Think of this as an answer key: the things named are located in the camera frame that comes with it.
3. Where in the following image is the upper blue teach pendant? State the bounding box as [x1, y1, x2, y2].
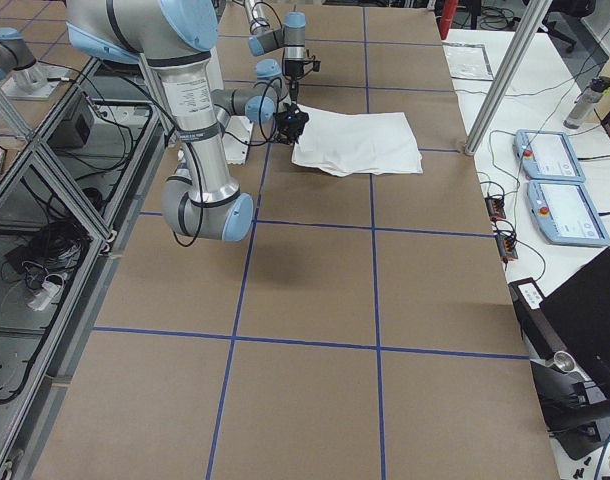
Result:
[514, 129, 586, 183]

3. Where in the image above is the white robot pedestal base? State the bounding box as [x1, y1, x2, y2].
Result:
[204, 0, 256, 166]

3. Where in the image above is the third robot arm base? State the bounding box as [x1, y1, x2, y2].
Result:
[0, 27, 60, 100]

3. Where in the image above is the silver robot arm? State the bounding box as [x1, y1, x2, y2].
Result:
[66, 1, 317, 242]
[243, 1, 316, 104]

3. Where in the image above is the lower blue teach pendant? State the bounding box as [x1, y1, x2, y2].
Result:
[527, 180, 610, 247]

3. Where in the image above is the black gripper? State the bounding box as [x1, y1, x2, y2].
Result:
[282, 59, 308, 103]
[274, 104, 309, 145]

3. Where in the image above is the aluminium frame post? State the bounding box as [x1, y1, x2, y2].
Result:
[463, 0, 552, 156]

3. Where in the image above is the grey water bottle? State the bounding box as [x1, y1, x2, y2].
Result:
[563, 76, 610, 129]

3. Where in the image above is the orange connector board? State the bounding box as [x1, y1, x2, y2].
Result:
[495, 230, 518, 264]
[485, 196, 507, 222]

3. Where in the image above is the lower orange connector board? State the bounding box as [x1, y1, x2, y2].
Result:
[495, 230, 518, 264]

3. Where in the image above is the white paper sheet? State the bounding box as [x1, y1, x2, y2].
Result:
[443, 42, 494, 81]

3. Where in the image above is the white power strip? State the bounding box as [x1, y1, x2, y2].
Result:
[27, 277, 64, 311]

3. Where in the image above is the aluminium side frame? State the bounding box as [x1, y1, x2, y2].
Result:
[0, 60, 169, 479]

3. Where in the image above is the white printed t-shirt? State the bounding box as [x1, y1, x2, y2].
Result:
[291, 106, 423, 177]

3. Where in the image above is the upper orange connector board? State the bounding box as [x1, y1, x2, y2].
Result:
[485, 196, 507, 222]

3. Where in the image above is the red fire extinguisher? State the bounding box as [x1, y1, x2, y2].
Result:
[438, 0, 459, 40]

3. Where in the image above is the blue teach pendant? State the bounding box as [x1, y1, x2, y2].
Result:
[527, 180, 610, 247]
[514, 129, 586, 183]

